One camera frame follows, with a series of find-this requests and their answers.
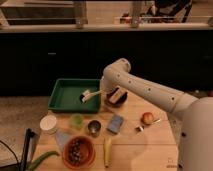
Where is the white black dish brush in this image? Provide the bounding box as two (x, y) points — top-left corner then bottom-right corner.
(79, 90), (102, 103)

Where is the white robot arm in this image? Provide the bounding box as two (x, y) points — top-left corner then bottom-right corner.
(101, 58), (213, 171)

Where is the green plastic tray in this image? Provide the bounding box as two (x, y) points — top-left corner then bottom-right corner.
(48, 78), (101, 113)

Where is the tan sponge block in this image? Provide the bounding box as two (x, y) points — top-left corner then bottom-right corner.
(109, 89), (125, 103)

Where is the dark brown bowl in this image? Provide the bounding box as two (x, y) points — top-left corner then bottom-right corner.
(105, 87), (128, 108)

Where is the blue sponge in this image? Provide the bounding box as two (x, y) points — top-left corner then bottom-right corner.
(107, 115), (124, 134)

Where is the small metal cup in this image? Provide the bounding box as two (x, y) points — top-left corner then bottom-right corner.
(88, 120), (101, 137)

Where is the green plastic cup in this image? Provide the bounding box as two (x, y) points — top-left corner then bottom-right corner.
(70, 114), (83, 129)

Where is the red apple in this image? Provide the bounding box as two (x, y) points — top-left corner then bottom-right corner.
(141, 112), (154, 125)

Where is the small black clip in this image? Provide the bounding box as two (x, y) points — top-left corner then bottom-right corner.
(135, 126), (144, 132)

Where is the clear plastic bag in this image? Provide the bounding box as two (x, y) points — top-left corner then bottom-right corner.
(55, 131), (71, 151)

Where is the white round container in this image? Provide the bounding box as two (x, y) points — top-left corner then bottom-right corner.
(40, 115), (57, 134)

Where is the orange bowl with beans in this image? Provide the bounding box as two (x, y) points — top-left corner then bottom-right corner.
(62, 136), (95, 170)

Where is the green cucumber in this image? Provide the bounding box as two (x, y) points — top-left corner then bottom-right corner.
(28, 151), (60, 171)

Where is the black stand pole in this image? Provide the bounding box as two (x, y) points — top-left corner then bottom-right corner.
(20, 128), (35, 171)

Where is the black cable left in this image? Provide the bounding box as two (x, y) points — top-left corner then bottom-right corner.
(0, 139), (21, 169)

